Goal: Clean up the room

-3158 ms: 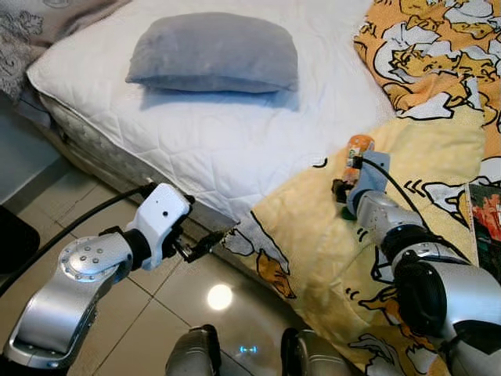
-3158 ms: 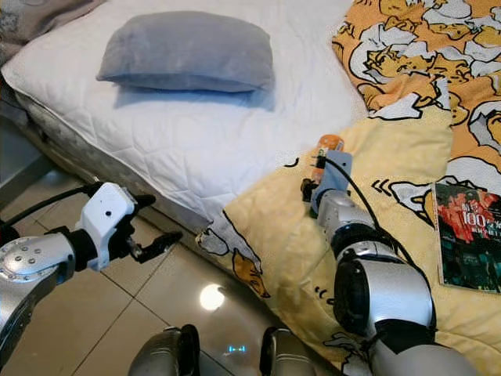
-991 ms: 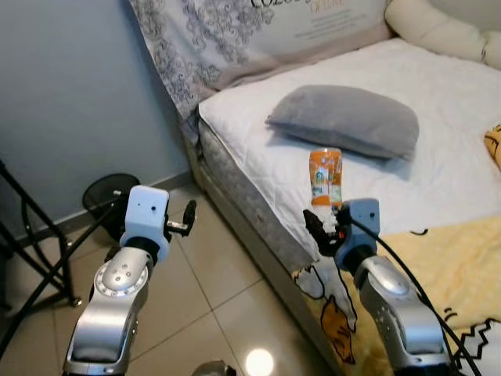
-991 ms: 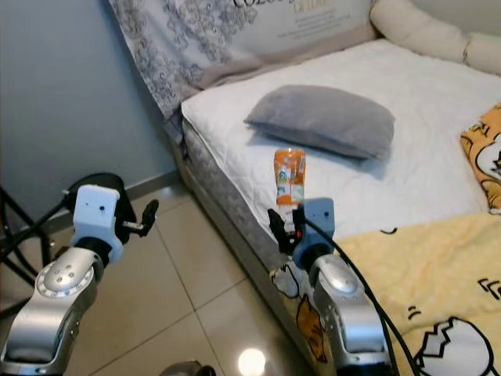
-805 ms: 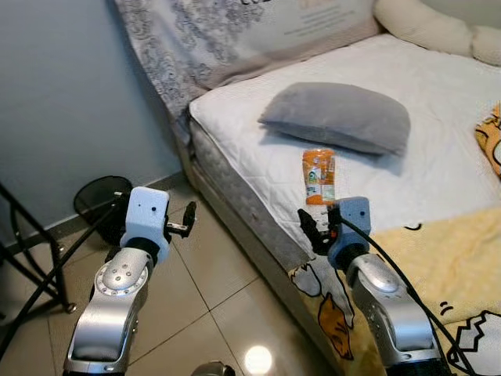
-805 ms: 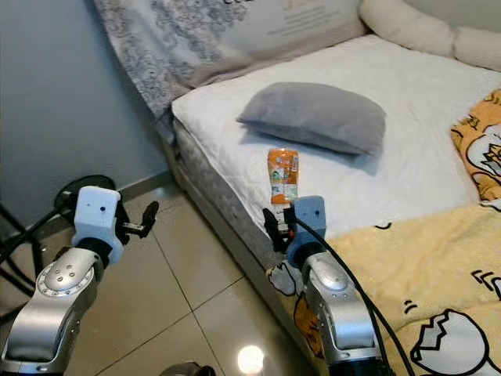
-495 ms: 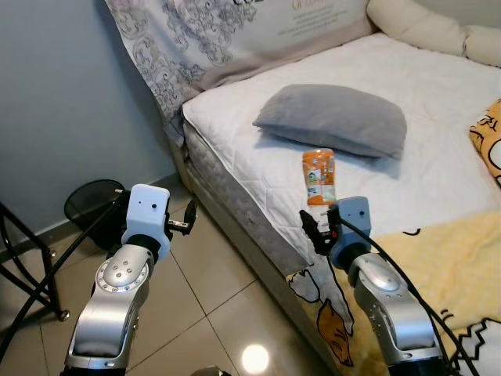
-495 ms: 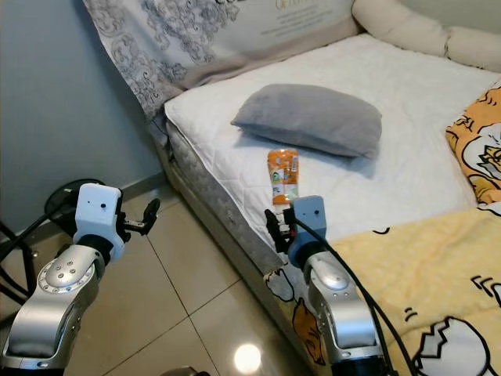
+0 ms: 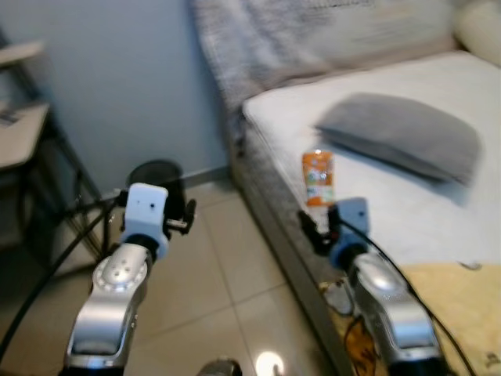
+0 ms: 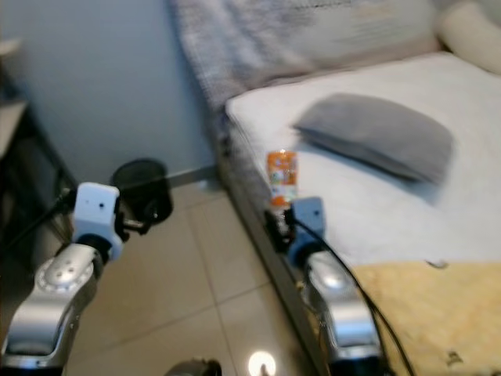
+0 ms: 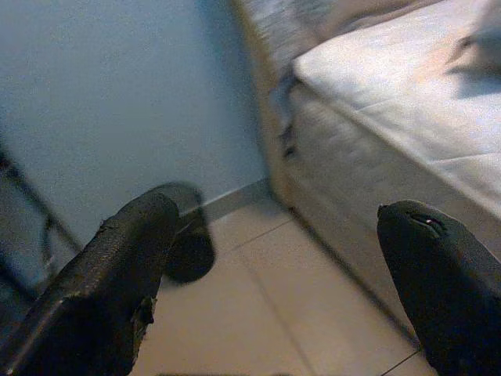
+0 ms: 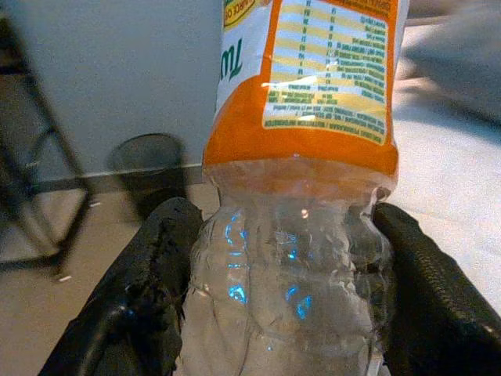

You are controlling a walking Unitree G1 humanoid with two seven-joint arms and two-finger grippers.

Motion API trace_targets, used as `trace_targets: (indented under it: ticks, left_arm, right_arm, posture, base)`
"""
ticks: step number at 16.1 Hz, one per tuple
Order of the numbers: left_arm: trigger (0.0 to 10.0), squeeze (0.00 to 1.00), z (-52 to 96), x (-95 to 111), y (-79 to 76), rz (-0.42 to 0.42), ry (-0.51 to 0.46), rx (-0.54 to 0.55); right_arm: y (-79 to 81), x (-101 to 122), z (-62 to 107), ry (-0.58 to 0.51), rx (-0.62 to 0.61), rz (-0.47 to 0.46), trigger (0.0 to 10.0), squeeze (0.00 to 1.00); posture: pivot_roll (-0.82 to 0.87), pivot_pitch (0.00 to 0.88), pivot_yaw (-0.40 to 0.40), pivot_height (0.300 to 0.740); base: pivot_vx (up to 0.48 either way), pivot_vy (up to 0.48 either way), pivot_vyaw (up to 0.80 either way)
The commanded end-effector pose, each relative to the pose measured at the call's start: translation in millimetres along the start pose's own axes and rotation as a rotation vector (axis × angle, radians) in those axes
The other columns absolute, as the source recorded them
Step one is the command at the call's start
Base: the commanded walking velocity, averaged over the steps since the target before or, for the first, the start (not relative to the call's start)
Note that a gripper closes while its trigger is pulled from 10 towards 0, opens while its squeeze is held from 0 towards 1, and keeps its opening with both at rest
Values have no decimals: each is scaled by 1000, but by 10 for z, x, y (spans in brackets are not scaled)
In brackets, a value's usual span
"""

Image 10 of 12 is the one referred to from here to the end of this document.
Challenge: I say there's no grey patterned folded duvet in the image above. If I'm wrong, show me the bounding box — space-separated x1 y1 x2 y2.
171 0 443 107

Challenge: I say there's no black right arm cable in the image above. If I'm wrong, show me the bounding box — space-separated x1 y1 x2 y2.
291 219 416 376

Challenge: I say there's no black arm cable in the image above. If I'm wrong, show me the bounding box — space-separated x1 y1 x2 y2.
291 219 416 376
0 193 77 250

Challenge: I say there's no white bed mattress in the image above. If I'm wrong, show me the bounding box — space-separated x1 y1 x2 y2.
225 50 501 269

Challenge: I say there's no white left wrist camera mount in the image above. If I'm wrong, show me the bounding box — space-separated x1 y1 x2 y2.
72 182 124 261

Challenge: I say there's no dark robot foot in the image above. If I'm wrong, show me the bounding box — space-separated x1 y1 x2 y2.
168 358 222 376

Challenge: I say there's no grey fleece pillow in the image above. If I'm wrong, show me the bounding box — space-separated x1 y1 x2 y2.
293 92 456 186

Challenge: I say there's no black round waste bin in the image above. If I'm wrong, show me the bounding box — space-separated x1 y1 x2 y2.
110 158 175 230

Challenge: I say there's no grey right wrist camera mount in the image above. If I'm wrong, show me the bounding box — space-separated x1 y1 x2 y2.
288 197 327 253

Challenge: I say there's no orange drink bottle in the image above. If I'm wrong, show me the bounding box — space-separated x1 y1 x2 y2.
265 150 299 209

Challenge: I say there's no yellow cartoon print blanket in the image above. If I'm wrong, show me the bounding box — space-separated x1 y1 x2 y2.
348 260 501 376

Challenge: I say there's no grey fabric bed frame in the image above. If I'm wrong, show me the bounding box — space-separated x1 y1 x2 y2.
213 108 323 376

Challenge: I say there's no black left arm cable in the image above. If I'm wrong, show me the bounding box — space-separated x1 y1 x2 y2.
0 193 77 250

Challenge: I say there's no cream round pillow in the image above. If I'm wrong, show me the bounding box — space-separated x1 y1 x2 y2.
437 0 501 78

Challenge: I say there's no black frame shelf rack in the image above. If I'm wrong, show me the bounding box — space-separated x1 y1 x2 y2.
0 35 65 240

